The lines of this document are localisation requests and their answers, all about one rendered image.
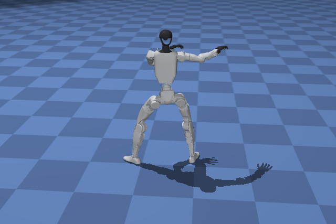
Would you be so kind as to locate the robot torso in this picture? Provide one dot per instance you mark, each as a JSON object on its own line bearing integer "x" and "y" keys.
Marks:
{"x": 165, "y": 66}

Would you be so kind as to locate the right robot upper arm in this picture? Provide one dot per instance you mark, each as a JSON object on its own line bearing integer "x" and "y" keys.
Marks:
{"x": 182, "y": 56}

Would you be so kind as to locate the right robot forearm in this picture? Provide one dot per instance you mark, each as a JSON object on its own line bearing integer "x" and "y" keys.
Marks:
{"x": 209, "y": 55}

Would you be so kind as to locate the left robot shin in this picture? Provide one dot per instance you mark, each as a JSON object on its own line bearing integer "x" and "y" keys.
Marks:
{"x": 138, "y": 137}

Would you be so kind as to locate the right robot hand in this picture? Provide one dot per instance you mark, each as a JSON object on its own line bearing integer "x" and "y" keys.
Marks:
{"x": 220, "y": 48}

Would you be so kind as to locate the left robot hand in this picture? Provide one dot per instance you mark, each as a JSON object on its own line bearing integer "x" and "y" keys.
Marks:
{"x": 174, "y": 46}

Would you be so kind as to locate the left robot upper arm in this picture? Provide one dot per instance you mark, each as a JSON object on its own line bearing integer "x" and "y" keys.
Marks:
{"x": 150, "y": 57}

